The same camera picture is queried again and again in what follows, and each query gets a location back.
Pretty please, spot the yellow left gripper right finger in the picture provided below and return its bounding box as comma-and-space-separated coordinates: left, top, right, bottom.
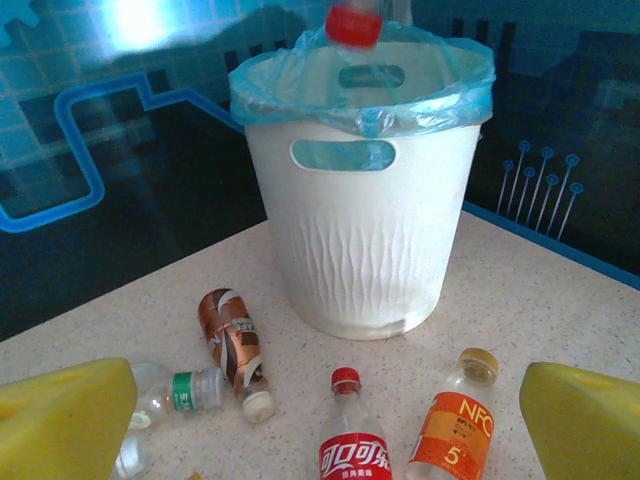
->
518, 361, 640, 480

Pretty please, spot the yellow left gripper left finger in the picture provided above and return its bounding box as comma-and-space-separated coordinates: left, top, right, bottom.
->
0, 357, 138, 480

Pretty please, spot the orange label juice bottle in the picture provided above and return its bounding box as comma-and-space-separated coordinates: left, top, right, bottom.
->
405, 348, 501, 480

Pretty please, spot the red label cola bottle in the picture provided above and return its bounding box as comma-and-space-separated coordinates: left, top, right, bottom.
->
318, 366, 394, 480

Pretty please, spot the clear bottle red cap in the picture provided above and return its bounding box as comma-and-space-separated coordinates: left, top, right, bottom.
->
324, 0, 414, 51

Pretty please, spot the white plastic waste bin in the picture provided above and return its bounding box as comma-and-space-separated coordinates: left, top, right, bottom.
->
243, 118, 485, 339

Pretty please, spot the blue plastic bin liner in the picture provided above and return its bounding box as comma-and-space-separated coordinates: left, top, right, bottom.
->
228, 20, 496, 139

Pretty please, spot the clear bottle green neck band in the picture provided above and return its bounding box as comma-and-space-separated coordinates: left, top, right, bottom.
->
127, 362, 227, 432

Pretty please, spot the brown coffee bottle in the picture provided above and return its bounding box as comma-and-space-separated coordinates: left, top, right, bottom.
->
197, 288, 277, 424

